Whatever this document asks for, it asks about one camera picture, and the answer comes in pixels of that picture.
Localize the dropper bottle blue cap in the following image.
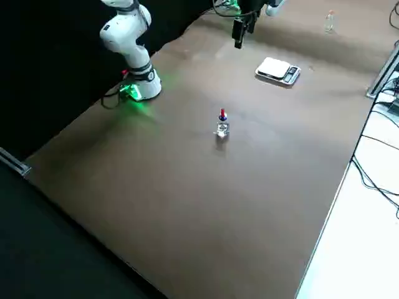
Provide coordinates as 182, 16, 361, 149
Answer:
213, 112, 232, 141

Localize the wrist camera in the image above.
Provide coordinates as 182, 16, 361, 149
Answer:
264, 0, 286, 17

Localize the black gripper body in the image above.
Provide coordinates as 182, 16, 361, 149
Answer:
238, 0, 266, 18

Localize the aluminium frame profile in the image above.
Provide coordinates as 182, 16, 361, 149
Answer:
0, 146, 32, 178

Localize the silver electronic balance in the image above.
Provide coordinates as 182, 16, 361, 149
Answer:
254, 57, 302, 85

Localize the thin black cable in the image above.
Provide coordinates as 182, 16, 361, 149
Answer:
360, 133, 399, 151

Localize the long black cable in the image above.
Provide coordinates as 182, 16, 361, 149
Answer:
351, 79, 399, 219

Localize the aluminium camera post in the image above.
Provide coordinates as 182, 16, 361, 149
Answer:
366, 42, 399, 99

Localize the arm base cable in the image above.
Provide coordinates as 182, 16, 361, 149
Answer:
199, 0, 243, 18
101, 85, 127, 110

